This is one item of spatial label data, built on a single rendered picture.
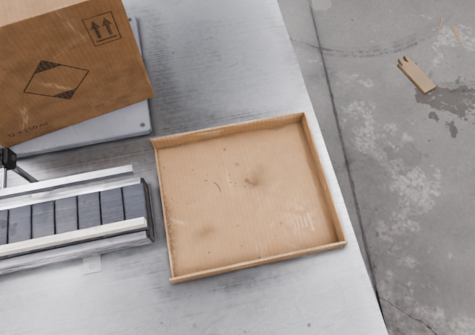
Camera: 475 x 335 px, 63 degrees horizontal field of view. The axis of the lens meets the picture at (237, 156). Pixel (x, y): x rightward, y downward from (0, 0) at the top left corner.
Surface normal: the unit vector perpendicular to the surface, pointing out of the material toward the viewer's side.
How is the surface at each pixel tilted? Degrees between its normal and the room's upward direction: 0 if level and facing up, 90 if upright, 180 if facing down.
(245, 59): 0
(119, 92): 90
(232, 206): 0
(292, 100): 0
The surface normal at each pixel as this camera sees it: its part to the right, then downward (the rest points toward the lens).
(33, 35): 0.39, 0.84
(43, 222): 0.00, -0.40
